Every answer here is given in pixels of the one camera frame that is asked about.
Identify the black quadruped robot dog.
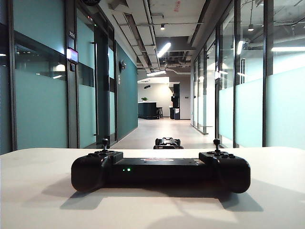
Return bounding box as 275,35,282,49
153,137,184,150

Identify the long vertical door handle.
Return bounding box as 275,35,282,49
91,41,99,137

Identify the lit door display panel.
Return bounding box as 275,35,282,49
66,47,80,64

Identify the black remote control with joysticks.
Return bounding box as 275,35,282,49
71,138,251,194

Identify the dark counter with white top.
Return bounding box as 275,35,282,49
137,102,159,120

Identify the bright linear ceiling light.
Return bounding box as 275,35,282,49
146,70,167,77
157,42,172,58

